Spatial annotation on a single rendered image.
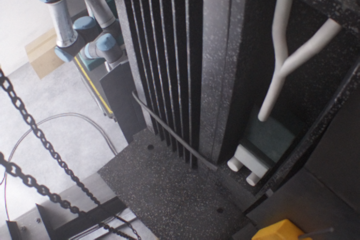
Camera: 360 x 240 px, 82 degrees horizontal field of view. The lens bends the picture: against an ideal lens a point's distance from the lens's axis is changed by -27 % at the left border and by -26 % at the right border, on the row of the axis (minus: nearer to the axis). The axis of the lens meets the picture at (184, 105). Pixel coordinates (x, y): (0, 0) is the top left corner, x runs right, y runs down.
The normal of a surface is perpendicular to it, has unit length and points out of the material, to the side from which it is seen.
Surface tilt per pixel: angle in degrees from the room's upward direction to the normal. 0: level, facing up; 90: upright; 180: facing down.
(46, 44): 0
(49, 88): 0
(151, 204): 0
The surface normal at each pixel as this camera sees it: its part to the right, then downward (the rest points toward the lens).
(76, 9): -0.03, -0.54
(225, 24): -0.71, 0.61
